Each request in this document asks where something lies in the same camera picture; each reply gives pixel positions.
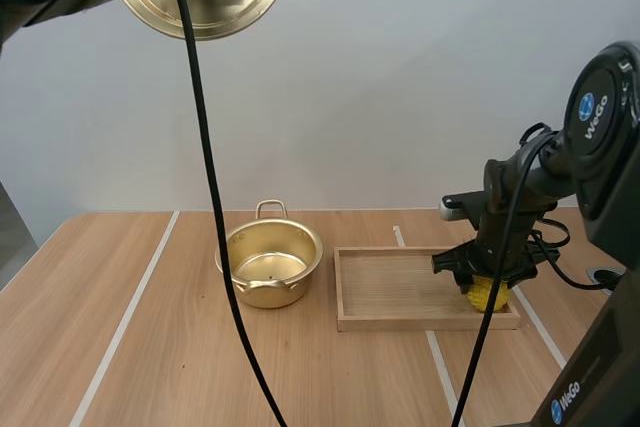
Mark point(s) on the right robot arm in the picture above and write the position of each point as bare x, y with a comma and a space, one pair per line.
600, 147

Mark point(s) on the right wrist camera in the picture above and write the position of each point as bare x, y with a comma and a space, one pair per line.
451, 210

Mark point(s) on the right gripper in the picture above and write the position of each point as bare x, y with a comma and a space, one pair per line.
495, 254

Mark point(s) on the shallow wooden tray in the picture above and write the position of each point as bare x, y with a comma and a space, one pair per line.
390, 287

